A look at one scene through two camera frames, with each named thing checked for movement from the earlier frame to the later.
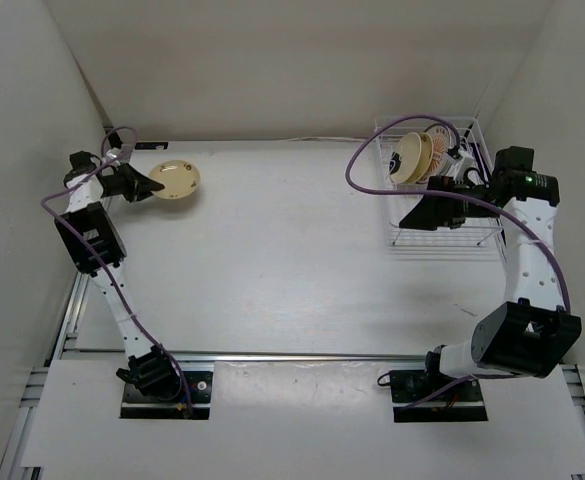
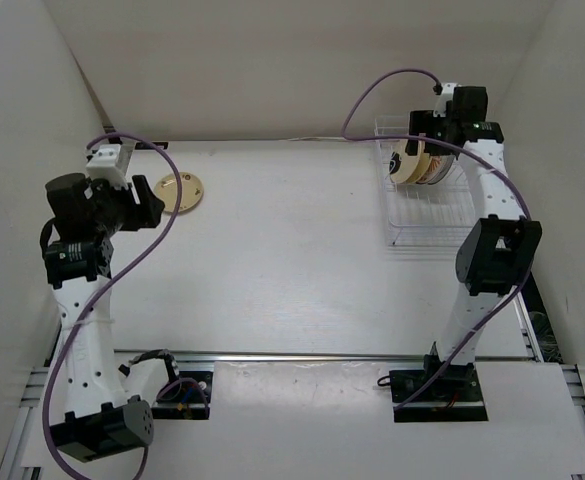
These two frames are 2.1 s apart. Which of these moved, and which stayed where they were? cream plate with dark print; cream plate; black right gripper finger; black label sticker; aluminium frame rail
Moved: black right gripper finger; cream plate
Stayed: black label sticker; aluminium frame rail; cream plate with dark print
